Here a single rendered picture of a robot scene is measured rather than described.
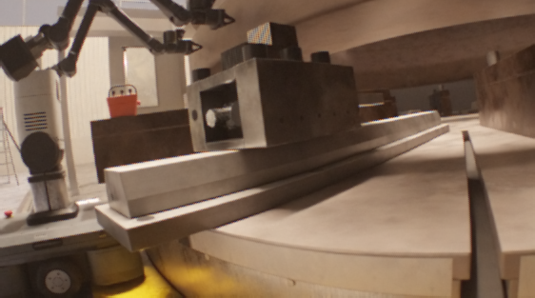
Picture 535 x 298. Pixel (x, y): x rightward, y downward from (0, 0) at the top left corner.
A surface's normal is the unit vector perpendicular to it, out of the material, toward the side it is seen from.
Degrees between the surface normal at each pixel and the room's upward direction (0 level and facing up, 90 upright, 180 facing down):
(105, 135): 90
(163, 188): 72
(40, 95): 90
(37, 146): 90
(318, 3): 90
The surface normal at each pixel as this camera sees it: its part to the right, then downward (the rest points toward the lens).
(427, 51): -0.36, 0.05
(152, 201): 0.70, -0.10
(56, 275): 0.54, -0.07
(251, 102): -0.70, 0.10
